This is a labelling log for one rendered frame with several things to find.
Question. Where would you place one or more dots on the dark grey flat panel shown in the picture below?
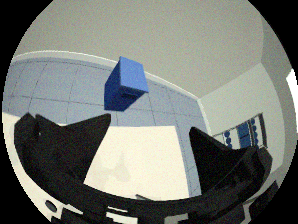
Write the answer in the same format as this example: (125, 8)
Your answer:
(179, 217)

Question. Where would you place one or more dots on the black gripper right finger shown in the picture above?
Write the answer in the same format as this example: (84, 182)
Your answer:
(214, 161)

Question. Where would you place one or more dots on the black round disc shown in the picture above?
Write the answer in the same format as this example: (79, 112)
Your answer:
(51, 206)

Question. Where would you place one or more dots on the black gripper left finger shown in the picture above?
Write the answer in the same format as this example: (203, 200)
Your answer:
(77, 143)

